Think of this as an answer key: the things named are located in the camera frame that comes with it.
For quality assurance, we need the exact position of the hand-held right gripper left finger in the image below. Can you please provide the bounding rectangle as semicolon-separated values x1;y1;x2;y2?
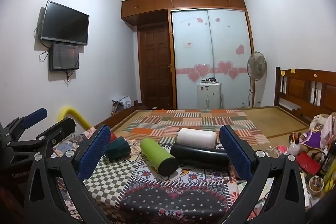
25;124;114;224

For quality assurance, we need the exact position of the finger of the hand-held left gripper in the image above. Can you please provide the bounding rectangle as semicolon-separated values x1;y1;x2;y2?
2;108;48;146
7;117;77;156

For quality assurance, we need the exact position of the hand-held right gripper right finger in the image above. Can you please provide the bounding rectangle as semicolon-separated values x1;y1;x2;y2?
217;124;313;224

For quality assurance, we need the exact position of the dark green cup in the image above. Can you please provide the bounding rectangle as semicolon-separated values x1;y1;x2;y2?
104;136;132;161

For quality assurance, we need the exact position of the clear glass cup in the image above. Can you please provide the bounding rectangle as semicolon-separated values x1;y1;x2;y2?
309;175;325;192

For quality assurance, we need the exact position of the yellow curved pipe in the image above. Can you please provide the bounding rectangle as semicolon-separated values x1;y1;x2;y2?
58;106;92;130

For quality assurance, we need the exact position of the green checkered cloth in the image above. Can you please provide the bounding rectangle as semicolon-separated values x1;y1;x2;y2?
83;153;144;211

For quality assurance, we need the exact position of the black tumbler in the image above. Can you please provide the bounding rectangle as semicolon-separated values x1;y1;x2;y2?
169;142;230;168

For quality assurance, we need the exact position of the white tumbler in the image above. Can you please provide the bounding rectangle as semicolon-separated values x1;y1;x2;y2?
176;128;217;149

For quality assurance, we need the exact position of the woven bamboo bed mat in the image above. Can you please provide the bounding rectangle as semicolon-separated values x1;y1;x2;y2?
112;106;311;147

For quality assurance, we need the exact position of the paper bag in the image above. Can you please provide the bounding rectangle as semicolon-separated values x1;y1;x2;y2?
112;96;132;114

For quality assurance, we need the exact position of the striped patchwork blanket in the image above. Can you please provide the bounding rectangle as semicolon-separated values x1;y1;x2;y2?
123;109;271;146

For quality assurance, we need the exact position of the white squeeze bottle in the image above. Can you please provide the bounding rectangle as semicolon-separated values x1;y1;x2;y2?
287;138;302;158

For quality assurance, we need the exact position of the white small cabinet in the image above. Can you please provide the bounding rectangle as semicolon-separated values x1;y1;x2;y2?
197;82;222;110

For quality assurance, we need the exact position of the lime green tumbler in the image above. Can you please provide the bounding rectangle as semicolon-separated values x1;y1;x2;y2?
140;138;179;177

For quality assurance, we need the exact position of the red box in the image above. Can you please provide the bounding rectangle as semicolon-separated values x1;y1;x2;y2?
296;152;322;176

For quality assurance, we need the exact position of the stuffed toy in purple dress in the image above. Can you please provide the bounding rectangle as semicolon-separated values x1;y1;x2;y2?
299;114;332;154

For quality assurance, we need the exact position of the standing electric fan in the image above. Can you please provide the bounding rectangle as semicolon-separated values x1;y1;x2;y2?
246;51;268;108

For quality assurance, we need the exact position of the yellow green bottle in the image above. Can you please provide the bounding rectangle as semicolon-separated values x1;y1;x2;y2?
321;140;336;193

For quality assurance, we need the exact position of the pink plastic bag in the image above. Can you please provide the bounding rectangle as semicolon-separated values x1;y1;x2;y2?
321;113;336;144

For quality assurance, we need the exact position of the sliding wardrobe with heart stickers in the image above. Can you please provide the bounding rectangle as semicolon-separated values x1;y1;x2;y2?
168;7;256;110

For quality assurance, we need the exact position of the brown wooden door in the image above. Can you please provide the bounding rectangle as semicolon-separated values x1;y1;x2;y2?
138;24;175;110

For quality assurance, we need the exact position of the wooden overhead cabinet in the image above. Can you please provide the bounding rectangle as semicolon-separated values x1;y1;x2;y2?
121;0;247;26

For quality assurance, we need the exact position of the white cable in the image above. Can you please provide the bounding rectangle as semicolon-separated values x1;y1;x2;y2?
266;145;280;160

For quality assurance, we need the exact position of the black television cable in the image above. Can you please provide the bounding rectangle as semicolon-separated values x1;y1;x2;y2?
34;27;51;62

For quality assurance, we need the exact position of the small wall-mounted monitor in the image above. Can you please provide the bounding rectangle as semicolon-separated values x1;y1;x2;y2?
49;42;80;72

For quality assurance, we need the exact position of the wall-mounted black television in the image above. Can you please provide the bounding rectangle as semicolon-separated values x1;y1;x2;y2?
40;0;90;46

